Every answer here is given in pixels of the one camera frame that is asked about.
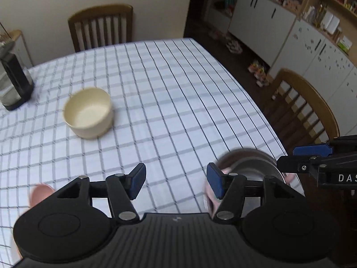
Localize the glass coffee press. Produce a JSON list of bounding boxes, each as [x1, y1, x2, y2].
[[0, 22, 35, 111]]

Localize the dark wooden slatted chair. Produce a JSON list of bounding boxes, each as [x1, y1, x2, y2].
[[68, 4, 134, 53]]

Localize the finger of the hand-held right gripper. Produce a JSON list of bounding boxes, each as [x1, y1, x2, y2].
[[276, 155, 330, 174], [293, 143, 339, 157]]

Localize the metal bowl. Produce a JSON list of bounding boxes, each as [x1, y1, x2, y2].
[[203, 147, 287, 219]]

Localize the light wooden slatted chair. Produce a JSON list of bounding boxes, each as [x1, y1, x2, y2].
[[262, 68, 341, 152]]

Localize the white cabinet with black handles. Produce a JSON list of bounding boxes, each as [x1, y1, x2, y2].
[[228, 0, 297, 67]]

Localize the white drawer cabinet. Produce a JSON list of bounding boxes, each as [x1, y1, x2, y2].
[[8, 29, 34, 68]]

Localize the white checkered tablecloth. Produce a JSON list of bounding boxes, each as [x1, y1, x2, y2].
[[0, 37, 305, 268]]

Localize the pink bear-shaped plate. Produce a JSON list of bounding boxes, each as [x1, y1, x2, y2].
[[10, 167, 297, 261]]

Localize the grey sandals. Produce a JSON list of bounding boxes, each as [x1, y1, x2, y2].
[[225, 40, 244, 54]]

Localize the low white cabinet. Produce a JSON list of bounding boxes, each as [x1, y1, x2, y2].
[[268, 19, 357, 136]]

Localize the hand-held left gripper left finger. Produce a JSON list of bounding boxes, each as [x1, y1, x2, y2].
[[57, 162, 147, 224]]

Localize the cream bowl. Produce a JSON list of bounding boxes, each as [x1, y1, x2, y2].
[[63, 87, 114, 139]]

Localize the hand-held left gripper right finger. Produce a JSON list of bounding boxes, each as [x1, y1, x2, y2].
[[206, 162, 296, 224]]

